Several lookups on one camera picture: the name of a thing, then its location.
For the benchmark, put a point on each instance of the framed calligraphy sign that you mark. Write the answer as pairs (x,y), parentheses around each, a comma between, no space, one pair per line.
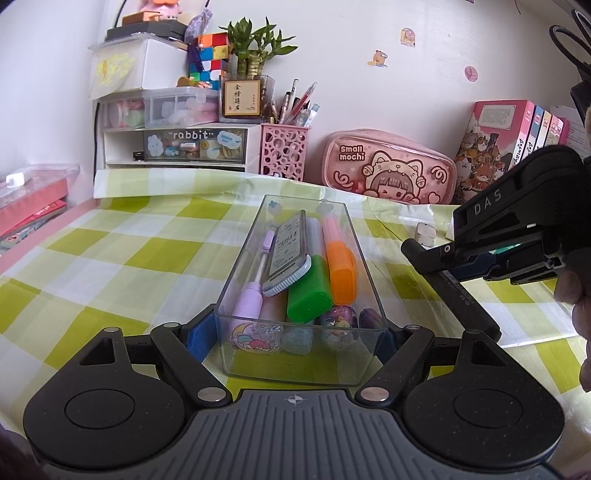
(241,98)

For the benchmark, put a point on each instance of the comic book box set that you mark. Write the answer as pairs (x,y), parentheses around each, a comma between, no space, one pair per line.
(501,134)

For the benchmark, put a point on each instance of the red flat box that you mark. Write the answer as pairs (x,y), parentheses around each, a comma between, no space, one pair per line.
(26,209)

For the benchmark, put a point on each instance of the lucky bamboo plant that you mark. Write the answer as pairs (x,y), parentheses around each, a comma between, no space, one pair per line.
(253,47)

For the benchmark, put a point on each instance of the white desktop drawer unit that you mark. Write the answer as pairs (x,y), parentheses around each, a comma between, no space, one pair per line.
(143,118)

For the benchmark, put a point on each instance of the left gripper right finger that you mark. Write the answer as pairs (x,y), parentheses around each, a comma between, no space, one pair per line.
(406,351)

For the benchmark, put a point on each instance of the pink cat pencil case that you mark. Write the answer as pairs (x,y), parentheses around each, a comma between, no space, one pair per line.
(384,165)

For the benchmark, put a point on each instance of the person's right hand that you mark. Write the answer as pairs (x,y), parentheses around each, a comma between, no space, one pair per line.
(573,287)

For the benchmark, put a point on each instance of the green checked tablecloth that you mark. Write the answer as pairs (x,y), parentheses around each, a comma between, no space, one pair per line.
(158,247)

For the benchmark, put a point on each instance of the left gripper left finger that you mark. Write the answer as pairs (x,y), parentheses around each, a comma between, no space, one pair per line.
(182,348)

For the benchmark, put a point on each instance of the pink perforated pen holder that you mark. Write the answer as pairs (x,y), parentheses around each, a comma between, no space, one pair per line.
(283,151)

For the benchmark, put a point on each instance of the purple clear mechanical pencil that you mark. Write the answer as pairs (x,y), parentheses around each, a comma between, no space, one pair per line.
(369,318)

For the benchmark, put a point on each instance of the lilac cartoon pen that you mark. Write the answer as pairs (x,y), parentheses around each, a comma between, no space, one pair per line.
(247,332)

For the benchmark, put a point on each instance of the orange frosted highlighter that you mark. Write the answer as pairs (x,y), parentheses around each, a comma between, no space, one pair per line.
(340,250)

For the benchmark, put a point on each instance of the white charger plug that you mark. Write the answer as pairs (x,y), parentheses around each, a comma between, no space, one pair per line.
(17,179)

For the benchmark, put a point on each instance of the pale blue highlighter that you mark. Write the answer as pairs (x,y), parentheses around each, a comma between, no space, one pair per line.
(298,338)

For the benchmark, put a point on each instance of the green frosted highlighter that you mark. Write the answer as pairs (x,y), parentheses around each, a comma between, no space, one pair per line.
(311,296)

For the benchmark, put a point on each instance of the clear plastic organizer box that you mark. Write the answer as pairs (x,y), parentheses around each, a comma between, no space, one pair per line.
(342,352)

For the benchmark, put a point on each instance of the pink slim highlighter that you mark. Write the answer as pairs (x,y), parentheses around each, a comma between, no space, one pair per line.
(274,308)

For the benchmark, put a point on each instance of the white dirty eraser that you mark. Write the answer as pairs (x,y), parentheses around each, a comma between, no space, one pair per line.
(426,235)

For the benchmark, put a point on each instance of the colourful Rubik's cube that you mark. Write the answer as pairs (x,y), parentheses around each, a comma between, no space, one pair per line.
(208,60)

